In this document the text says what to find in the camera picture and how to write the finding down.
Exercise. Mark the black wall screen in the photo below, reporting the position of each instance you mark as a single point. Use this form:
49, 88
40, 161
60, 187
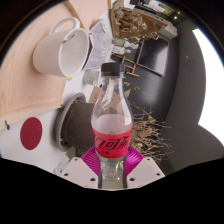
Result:
153, 55

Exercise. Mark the clear red-labelled drink bottle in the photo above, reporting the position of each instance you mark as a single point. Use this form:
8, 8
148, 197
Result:
111, 133

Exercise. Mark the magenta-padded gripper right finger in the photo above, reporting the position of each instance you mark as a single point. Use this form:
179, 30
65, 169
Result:
146, 171

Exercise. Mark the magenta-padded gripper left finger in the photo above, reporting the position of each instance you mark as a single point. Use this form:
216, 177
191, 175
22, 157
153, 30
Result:
78, 171

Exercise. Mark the folded newspaper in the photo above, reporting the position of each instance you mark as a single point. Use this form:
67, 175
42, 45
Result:
100, 43

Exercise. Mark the grey plant saucer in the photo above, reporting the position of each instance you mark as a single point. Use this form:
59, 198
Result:
60, 123

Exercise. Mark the dried plant in grey pot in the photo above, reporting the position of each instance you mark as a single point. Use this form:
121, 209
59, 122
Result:
78, 126

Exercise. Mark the white ceramic mug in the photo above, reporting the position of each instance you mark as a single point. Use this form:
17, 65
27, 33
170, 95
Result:
50, 53

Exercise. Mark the flat round red coaster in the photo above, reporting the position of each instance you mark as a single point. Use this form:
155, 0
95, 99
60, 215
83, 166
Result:
31, 133

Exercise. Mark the wooden easel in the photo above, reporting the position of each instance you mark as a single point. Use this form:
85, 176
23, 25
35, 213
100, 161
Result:
128, 65

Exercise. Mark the small white tape roll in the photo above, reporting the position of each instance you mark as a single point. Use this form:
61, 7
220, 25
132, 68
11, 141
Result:
90, 76

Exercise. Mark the cardboard box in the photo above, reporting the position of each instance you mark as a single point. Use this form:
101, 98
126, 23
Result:
95, 96

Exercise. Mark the beige table mat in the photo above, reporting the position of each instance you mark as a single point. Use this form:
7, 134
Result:
23, 86

